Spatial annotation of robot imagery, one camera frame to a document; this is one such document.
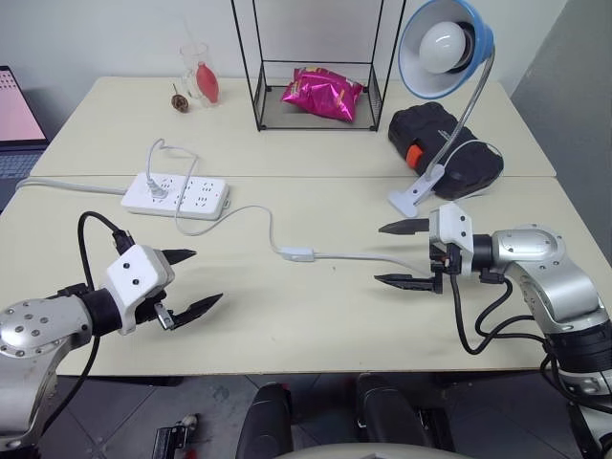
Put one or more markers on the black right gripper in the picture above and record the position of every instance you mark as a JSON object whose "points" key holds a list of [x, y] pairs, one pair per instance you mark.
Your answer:
{"points": [[449, 260]]}

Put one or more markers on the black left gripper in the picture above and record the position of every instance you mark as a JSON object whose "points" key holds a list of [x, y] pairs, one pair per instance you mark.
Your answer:
{"points": [[147, 313]]}

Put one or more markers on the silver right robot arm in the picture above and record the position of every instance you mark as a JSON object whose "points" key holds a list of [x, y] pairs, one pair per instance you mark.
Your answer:
{"points": [[540, 268]]}

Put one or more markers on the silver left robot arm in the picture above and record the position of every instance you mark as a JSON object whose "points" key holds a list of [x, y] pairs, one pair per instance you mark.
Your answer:
{"points": [[33, 330]]}

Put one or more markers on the blue clip-on desk lamp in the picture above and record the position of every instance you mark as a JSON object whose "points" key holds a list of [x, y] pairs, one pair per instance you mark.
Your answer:
{"points": [[411, 57]]}

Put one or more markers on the white power strip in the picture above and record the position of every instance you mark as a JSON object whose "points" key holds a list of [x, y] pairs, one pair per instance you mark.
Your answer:
{"points": [[191, 193]]}

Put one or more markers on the black tool case orange latch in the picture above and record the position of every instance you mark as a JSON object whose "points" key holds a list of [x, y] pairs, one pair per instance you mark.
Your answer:
{"points": [[430, 126]]}

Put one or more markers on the black and silver device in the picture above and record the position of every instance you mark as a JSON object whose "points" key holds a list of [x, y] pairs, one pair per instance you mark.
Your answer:
{"points": [[172, 437]]}

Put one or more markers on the dark rounded shape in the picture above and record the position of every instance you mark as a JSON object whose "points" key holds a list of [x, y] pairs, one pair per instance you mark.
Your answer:
{"points": [[268, 421], [387, 411]]}

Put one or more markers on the small brown spinning top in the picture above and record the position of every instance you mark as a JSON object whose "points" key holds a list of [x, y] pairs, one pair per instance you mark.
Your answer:
{"points": [[181, 102]]}

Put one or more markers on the pink foil snack bag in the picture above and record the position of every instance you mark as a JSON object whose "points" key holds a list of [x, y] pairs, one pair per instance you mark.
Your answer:
{"points": [[320, 95]]}

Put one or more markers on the red rubber bulb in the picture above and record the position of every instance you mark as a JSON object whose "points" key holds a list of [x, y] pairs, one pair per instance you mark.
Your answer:
{"points": [[209, 83]]}

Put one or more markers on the white round light bulb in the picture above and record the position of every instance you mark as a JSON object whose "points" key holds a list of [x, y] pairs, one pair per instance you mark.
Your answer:
{"points": [[442, 45]]}

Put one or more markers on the clear glass cup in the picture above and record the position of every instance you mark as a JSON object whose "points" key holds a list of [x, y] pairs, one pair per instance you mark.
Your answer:
{"points": [[191, 62]]}

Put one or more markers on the open laptop pink screen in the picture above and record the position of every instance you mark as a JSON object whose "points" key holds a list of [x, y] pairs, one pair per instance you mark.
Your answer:
{"points": [[14, 110]]}

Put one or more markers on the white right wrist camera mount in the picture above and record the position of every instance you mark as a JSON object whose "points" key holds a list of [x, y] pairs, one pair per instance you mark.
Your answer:
{"points": [[449, 225]]}

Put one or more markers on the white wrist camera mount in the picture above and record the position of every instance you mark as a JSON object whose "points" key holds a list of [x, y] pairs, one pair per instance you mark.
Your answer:
{"points": [[449, 225], [136, 272]]}

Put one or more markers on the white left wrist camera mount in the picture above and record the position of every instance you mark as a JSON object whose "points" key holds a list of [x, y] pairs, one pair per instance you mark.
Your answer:
{"points": [[136, 272]]}

